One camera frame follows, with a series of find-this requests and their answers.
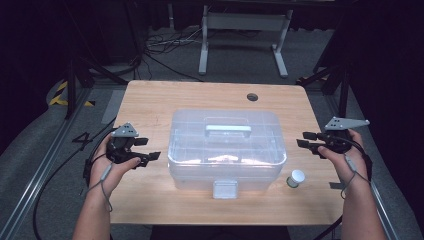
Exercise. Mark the grey metal desk frame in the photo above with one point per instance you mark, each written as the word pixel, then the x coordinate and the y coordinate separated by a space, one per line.
pixel 245 21

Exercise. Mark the small white-capped bottle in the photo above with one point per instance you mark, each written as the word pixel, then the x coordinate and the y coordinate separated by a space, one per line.
pixel 296 176

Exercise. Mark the person's left hand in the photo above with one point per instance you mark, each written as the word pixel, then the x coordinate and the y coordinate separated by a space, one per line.
pixel 116 170

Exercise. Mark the person's right hand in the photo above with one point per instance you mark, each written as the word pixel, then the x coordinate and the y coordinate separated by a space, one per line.
pixel 335 161

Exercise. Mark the clear plastic storage box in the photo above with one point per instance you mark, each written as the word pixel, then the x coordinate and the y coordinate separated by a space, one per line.
pixel 226 156

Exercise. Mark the yellow black hazard tape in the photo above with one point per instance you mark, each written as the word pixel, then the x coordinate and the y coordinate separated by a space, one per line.
pixel 60 98

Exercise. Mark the grey floor tape strip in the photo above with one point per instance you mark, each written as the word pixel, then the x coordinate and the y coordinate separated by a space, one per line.
pixel 113 106

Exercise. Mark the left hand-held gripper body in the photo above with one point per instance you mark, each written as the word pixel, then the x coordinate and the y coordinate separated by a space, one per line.
pixel 121 146

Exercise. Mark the aluminium floor rail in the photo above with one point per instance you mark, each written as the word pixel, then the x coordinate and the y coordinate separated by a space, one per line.
pixel 40 176
pixel 383 213

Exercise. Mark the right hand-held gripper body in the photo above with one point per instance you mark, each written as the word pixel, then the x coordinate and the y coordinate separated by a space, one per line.
pixel 336 141

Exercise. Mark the black metal stand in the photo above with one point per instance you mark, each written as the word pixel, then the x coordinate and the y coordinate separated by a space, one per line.
pixel 344 93
pixel 70 86

